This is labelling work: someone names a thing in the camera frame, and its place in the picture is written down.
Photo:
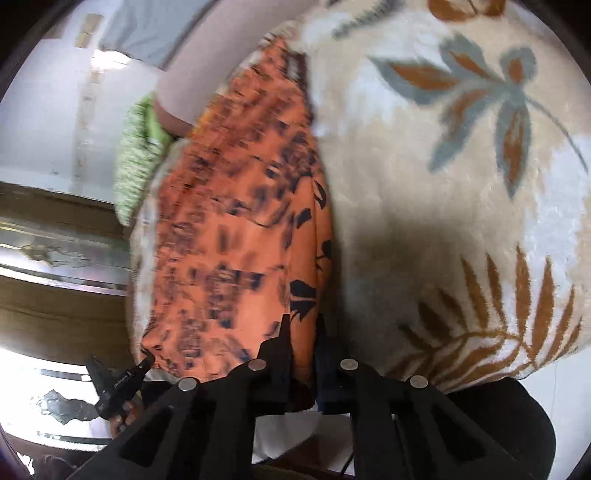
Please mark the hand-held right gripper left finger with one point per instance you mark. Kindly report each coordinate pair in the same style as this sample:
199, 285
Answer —
276, 369

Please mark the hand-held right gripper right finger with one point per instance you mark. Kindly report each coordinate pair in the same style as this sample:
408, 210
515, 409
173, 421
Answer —
333, 390

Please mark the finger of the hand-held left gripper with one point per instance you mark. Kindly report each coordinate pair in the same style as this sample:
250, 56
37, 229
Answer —
108, 387

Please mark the orange black floral garment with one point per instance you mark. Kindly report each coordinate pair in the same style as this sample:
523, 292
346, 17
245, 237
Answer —
231, 230

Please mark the white cloth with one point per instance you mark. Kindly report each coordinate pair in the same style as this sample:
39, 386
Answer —
295, 434

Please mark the black round object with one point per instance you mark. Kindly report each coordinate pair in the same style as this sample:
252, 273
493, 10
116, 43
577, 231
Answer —
508, 424

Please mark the beige leaf print blanket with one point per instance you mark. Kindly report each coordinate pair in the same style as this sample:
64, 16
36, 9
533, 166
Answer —
415, 184

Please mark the green patterned cloth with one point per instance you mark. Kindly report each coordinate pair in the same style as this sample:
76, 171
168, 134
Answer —
134, 157

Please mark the grey cloth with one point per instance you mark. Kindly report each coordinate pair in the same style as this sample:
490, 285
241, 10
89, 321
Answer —
152, 27

